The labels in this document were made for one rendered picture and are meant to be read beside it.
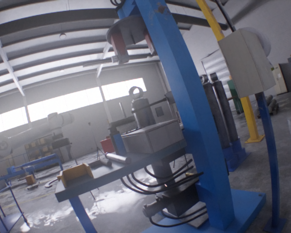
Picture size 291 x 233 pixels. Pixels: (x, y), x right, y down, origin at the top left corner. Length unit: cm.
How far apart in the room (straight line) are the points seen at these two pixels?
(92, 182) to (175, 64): 91
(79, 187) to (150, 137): 43
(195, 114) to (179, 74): 29
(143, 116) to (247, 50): 126
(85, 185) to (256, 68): 109
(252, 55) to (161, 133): 70
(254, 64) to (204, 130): 56
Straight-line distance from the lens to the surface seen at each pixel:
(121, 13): 195
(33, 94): 1528
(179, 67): 117
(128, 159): 81
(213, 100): 273
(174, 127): 96
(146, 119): 181
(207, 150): 119
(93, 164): 109
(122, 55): 163
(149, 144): 86
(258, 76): 104
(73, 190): 78
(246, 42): 106
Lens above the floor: 124
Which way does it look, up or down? 1 degrees up
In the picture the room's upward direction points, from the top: 19 degrees counter-clockwise
